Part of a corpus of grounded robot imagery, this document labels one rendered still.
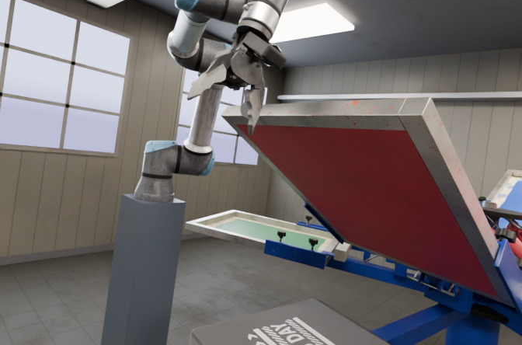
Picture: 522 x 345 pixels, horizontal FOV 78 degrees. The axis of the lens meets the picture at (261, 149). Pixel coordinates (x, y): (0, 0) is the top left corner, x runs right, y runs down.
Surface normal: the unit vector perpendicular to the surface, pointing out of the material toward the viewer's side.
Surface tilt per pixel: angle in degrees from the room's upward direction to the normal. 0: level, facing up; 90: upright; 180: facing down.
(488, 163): 90
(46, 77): 90
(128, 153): 90
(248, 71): 90
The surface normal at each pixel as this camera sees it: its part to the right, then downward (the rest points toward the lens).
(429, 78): -0.66, -0.09
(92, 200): 0.73, 0.10
